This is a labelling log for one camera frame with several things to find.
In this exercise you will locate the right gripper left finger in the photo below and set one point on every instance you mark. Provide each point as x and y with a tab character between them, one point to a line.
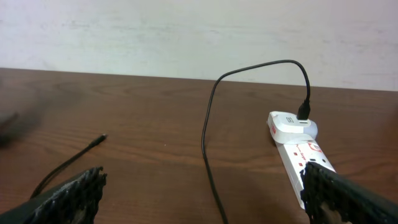
73	201

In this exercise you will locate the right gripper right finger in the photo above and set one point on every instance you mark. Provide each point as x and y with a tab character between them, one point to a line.
331	198

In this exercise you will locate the white power strip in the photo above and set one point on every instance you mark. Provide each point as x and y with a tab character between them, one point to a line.
295	157

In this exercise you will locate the white USB charger plug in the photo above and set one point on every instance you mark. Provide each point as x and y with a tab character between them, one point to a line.
285	128

